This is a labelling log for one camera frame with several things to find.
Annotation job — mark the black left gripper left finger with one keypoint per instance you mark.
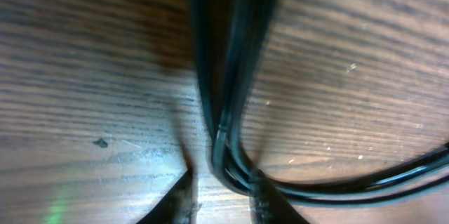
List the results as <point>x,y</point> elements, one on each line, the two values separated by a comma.
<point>176,206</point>

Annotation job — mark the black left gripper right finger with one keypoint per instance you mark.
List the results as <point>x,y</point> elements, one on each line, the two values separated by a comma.
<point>268,205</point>

